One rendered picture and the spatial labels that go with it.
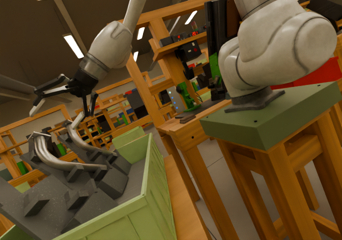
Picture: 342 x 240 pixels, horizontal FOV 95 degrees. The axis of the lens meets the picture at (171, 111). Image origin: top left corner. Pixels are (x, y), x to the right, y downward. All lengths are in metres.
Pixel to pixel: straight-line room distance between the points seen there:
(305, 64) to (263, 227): 0.82
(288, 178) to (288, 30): 0.45
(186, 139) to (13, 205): 0.76
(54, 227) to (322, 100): 0.85
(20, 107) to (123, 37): 11.93
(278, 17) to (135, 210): 0.52
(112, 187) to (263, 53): 0.64
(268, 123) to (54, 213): 0.64
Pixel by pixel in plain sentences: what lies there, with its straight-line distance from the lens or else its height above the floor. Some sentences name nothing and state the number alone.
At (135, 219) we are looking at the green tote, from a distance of 0.36.
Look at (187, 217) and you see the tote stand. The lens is 0.51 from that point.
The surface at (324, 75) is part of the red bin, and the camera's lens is 1.19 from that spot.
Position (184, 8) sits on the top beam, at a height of 1.87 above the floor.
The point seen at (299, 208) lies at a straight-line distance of 0.75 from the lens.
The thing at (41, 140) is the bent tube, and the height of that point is 1.15.
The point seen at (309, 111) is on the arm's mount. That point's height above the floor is 0.88.
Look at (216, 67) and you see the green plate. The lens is 1.44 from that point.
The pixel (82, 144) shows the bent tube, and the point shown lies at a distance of 0.79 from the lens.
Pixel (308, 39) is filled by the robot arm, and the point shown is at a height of 1.09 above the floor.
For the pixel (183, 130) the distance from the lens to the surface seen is 0.97.
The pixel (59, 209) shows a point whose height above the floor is 0.95.
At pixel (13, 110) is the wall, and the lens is 12.55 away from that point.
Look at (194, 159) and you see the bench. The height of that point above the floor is 0.68.
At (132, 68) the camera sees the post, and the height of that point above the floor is 1.48.
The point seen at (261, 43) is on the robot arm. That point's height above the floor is 1.13.
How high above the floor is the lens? 1.10
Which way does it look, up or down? 5 degrees down
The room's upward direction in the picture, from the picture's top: 25 degrees counter-clockwise
